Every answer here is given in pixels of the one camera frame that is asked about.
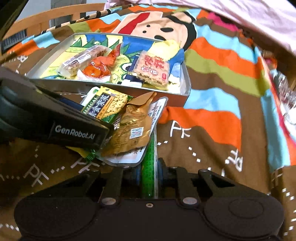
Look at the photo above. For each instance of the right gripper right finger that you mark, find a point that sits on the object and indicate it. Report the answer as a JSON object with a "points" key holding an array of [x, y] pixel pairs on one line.
{"points": [[175, 183]]}

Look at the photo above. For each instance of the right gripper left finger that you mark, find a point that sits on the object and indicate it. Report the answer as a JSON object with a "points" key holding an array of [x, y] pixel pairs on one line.
{"points": [[122, 183]]}

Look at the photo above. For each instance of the green sausage stick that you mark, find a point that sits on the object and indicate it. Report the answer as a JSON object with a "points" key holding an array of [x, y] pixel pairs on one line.
{"points": [[149, 169]]}

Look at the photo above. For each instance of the white snack pouch with barcode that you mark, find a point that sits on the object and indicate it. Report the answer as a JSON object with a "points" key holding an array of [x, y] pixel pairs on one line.
{"points": [[135, 156]]}

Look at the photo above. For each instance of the gold foil snack pouch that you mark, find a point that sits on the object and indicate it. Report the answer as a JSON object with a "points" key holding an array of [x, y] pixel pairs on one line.
{"points": [[134, 127]]}

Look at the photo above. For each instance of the nut bar clear wrapper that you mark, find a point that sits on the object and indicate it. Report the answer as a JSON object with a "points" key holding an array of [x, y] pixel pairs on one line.
{"points": [[70, 67]]}

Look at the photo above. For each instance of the yellow green biscuit packet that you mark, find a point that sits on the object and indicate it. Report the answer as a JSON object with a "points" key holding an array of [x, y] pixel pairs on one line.
{"points": [[104, 103]]}

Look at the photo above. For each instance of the orange snack clear pouch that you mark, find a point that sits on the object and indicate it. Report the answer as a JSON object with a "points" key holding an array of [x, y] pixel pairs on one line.
{"points": [[99, 68]]}

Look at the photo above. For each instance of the blue white snack packet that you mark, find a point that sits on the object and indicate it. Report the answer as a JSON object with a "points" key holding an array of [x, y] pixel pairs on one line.
{"points": [[133, 71]]}

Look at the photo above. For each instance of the rice cracker packet red text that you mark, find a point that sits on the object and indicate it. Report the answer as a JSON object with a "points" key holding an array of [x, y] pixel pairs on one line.
{"points": [[153, 70]]}

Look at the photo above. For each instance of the black plastic crate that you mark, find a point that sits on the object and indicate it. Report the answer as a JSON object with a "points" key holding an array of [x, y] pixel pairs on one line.
{"points": [[13, 40]]}

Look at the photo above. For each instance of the colourful cartoon monkey blanket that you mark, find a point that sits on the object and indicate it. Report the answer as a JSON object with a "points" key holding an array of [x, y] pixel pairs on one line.
{"points": [[231, 122]]}

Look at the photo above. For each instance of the metal tray with dinosaur drawing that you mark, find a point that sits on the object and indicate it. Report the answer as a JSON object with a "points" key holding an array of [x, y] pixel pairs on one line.
{"points": [[45, 71]]}

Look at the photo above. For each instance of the floral white quilt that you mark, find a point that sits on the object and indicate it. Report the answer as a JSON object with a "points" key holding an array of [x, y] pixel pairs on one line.
{"points": [[286, 97]]}

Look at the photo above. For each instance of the pink draped sheet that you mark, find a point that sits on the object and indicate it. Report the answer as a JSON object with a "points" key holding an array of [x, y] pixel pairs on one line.
{"points": [[275, 19]]}

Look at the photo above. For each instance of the wooden bed rail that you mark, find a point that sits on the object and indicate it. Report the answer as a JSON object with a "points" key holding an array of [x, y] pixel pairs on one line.
{"points": [[39, 22]]}

